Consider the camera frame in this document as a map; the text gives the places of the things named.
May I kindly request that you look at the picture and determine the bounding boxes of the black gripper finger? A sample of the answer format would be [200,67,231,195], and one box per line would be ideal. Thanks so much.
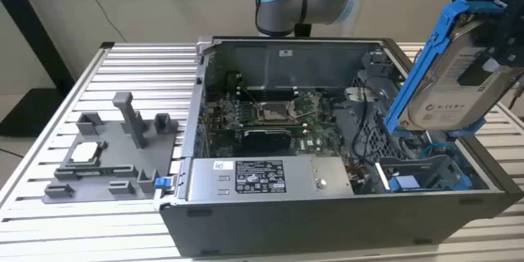
[455,50,503,87]

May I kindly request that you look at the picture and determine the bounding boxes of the grey perforated disk bay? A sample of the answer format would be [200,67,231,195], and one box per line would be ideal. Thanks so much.
[332,50,411,165]

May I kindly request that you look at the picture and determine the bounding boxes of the black RAM slot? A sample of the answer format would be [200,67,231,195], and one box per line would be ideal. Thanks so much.
[238,88,298,94]
[238,94,298,102]

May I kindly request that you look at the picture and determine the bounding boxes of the metal socket cover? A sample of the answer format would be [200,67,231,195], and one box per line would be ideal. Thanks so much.
[292,92,326,119]

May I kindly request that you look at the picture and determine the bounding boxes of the green motherboard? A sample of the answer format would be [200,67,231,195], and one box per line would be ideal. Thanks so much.
[199,87,354,159]

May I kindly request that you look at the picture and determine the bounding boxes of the CPU socket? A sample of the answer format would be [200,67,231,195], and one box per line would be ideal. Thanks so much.
[255,100,294,122]

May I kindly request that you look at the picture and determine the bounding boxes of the thin metal locking lever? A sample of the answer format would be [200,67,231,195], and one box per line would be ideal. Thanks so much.
[243,87,260,104]

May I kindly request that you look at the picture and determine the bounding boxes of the black graphics card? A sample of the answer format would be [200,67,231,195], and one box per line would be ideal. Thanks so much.
[211,123,304,156]

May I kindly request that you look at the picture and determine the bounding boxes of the silver power supply unit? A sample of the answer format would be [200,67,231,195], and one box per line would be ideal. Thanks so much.
[184,155,356,202]

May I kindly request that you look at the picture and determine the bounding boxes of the black open PC case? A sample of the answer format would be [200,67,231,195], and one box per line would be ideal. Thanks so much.
[152,35,524,258]

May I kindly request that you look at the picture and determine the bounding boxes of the blue case latch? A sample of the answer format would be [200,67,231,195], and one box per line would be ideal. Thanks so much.
[154,175,174,190]

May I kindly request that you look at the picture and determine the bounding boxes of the grey parts rack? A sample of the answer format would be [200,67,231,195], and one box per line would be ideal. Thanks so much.
[40,91,182,205]

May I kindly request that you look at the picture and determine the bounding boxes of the green RAM stick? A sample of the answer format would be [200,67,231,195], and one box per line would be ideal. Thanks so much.
[60,166,128,177]

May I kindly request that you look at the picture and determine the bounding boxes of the silver CPU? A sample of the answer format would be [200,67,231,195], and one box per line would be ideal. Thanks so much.
[68,141,104,165]

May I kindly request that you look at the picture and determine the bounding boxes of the black disk wire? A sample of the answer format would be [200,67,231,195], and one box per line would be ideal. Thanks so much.
[351,82,387,165]

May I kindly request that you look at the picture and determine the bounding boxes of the thin black wall cable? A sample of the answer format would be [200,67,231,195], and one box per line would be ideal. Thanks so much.
[71,0,128,42]

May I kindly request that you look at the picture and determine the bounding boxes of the black desk frame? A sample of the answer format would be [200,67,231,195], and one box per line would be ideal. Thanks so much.
[0,0,78,137]

